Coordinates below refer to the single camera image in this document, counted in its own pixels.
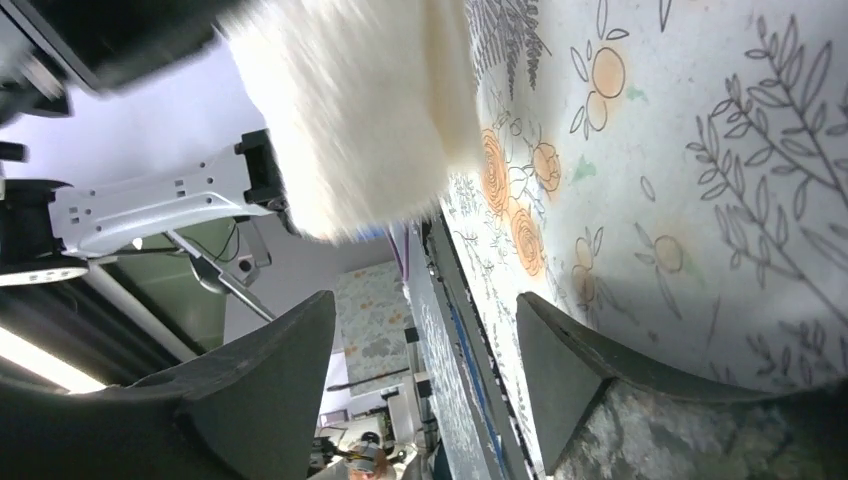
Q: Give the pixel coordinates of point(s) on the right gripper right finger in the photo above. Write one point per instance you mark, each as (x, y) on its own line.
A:
(605, 411)

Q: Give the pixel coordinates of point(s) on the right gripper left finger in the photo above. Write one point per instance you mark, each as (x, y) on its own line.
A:
(246, 410)

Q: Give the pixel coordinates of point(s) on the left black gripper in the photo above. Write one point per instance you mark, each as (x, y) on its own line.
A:
(100, 46)

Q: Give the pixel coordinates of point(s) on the cream towel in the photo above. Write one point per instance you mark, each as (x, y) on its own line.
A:
(370, 106)

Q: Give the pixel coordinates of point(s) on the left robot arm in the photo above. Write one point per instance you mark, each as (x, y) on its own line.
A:
(51, 231)

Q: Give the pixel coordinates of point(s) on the floral table mat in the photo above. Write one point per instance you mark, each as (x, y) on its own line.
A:
(672, 174)

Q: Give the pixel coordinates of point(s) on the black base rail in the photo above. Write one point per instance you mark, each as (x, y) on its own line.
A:
(475, 419)

